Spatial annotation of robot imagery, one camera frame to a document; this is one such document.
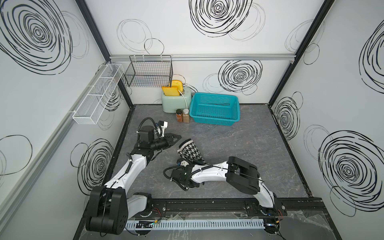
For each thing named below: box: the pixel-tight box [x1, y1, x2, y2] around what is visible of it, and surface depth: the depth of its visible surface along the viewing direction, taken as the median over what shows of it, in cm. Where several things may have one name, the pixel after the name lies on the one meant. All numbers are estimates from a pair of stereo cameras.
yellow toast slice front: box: [161, 86, 181, 97], surface depth 104 cm
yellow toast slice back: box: [171, 80, 183, 93], surface depth 107 cm
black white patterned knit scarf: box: [177, 138, 210, 165], surface depth 86 cm
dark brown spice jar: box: [176, 108, 183, 123], surface depth 107 cm
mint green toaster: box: [161, 86, 192, 113], surface depth 109 cm
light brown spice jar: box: [182, 108, 190, 124], surface depth 106 cm
